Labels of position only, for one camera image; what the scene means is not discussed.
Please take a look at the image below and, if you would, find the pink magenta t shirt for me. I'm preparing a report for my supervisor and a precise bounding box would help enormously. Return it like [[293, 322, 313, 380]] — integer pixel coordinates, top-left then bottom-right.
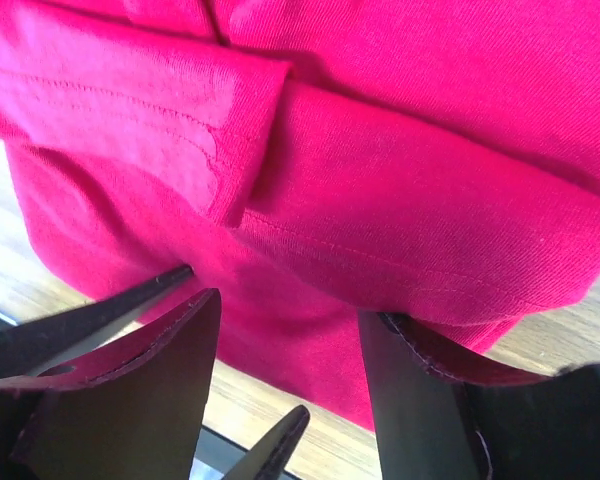
[[0, 1, 600, 428]]

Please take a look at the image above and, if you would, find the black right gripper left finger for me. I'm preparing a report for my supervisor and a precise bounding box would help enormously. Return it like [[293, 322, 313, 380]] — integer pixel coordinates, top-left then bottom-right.
[[0, 289, 221, 479]]

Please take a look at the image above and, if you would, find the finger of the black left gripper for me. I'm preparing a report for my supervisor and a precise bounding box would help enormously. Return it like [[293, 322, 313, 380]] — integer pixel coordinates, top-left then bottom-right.
[[0, 265, 193, 353], [223, 405, 310, 480]]

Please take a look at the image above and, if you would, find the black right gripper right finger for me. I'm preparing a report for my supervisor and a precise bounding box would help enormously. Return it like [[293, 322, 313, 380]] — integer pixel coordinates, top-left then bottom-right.
[[358, 312, 600, 479]]

